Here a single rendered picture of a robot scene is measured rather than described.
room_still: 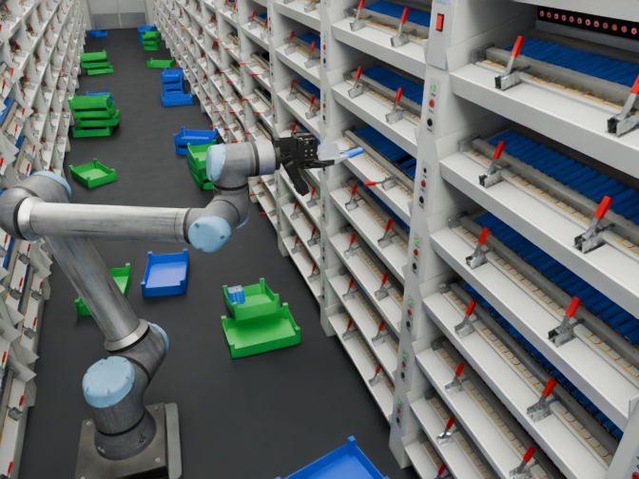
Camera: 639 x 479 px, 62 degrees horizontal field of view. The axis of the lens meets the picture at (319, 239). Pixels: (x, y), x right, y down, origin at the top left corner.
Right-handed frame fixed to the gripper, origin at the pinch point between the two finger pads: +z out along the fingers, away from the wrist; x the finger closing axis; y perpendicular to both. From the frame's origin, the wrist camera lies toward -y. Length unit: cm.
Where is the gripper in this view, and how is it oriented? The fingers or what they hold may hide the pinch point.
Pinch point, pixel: (341, 157)
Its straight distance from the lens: 149.1
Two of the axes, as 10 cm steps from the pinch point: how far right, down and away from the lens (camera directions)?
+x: -3.5, -4.7, 8.1
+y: 0.3, -8.7, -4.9
